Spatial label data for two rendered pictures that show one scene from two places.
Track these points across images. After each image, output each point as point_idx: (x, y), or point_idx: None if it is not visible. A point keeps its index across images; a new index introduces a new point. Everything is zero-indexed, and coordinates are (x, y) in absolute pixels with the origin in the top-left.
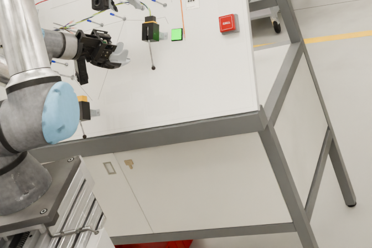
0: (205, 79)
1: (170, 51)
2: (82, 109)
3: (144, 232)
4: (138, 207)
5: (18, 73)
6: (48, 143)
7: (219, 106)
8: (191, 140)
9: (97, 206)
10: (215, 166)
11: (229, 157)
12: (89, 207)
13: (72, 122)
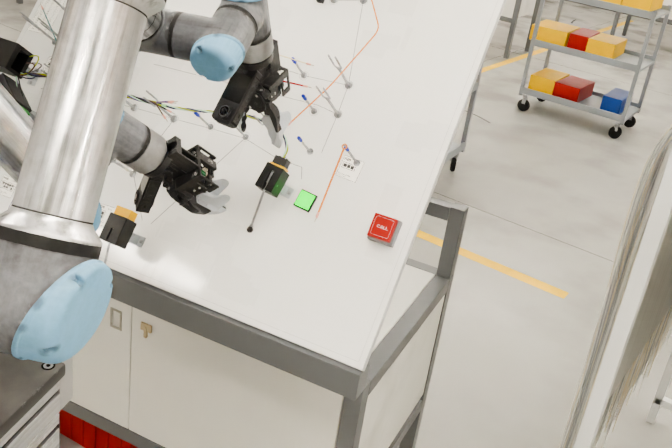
0: (311, 285)
1: (283, 218)
2: (120, 231)
3: (116, 420)
4: (125, 387)
5: (27, 211)
6: (15, 357)
7: (311, 333)
8: (248, 354)
9: (55, 438)
10: (260, 400)
11: (285, 400)
12: (40, 441)
13: (77, 340)
